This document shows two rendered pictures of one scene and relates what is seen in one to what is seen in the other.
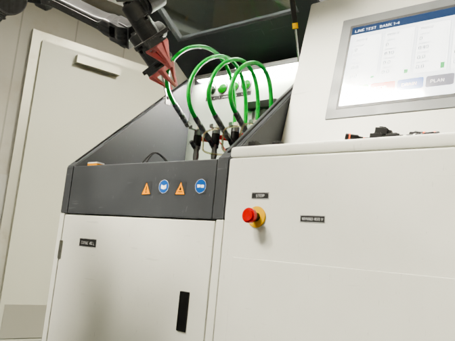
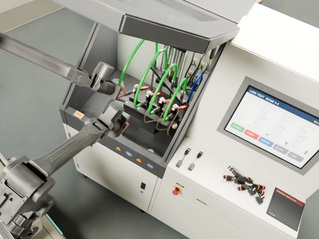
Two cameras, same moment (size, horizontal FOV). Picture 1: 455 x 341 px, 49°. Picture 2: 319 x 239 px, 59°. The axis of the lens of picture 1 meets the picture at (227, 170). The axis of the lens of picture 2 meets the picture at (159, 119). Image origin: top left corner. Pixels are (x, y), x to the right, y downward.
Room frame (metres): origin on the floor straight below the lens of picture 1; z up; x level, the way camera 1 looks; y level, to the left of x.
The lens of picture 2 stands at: (0.71, 0.29, 2.30)
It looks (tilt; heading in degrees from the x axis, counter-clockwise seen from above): 55 degrees down; 340
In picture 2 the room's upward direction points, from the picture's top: 13 degrees clockwise
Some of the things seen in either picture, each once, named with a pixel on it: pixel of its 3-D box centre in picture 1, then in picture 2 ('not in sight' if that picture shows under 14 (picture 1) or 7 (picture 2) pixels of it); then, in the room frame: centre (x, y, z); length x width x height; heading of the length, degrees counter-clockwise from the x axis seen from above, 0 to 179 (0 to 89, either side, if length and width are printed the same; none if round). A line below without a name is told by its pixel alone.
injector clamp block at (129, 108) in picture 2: not in sight; (151, 118); (1.63, 0.02, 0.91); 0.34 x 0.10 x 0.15; 52
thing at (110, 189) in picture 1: (139, 190); (112, 141); (1.51, 0.26, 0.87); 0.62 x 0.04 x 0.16; 52
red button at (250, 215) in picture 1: (252, 216); (176, 190); (1.20, -0.07, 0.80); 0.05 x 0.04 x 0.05; 52
